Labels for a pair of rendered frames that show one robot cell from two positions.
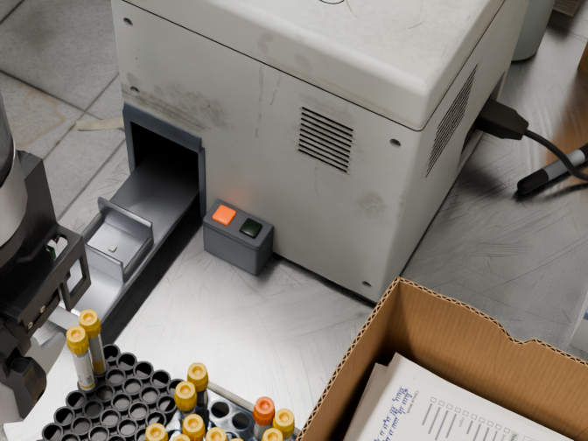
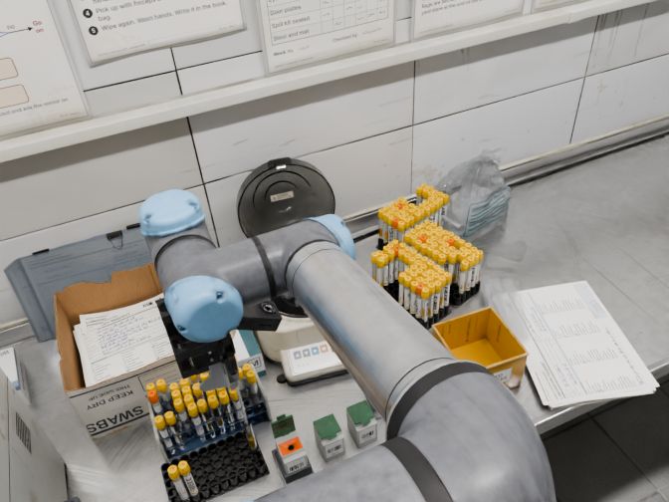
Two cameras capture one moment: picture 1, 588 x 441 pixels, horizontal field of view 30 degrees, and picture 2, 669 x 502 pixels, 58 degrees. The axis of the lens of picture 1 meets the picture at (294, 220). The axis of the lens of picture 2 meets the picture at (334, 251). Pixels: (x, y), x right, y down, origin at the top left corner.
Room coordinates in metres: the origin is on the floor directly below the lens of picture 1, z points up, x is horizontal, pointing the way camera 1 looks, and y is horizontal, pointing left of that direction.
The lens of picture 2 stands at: (0.58, 0.72, 1.85)
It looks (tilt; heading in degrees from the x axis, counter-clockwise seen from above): 41 degrees down; 224
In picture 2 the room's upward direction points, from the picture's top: 4 degrees counter-clockwise
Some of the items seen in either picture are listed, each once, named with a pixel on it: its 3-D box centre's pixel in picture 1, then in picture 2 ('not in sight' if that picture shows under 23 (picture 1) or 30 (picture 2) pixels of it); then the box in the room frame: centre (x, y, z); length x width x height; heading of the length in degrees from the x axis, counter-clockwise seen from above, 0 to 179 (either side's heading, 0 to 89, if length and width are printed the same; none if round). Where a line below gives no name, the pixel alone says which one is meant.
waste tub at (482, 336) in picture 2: not in sight; (476, 356); (-0.13, 0.38, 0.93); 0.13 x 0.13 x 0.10; 61
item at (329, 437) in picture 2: not in sight; (329, 437); (0.18, 0.27, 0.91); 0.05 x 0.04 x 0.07; 65
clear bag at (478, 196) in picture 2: not in sight; (468, 188); (-0.55, 0.10, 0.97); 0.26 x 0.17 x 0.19; 171
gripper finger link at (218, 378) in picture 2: not in sight; (218, 380); (0.31, 0.18, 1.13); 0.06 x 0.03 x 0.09; 156
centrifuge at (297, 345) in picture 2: not in sight; (310, 308); (-0.01, 0.05, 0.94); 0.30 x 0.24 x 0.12; 56
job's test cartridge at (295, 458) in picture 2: not in sight; (292, 455); (0.25, 0.25, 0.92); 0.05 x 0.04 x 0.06; 65
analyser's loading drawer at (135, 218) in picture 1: (126, 227); not in sight; (0.55, 0.15, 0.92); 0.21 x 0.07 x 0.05; 155
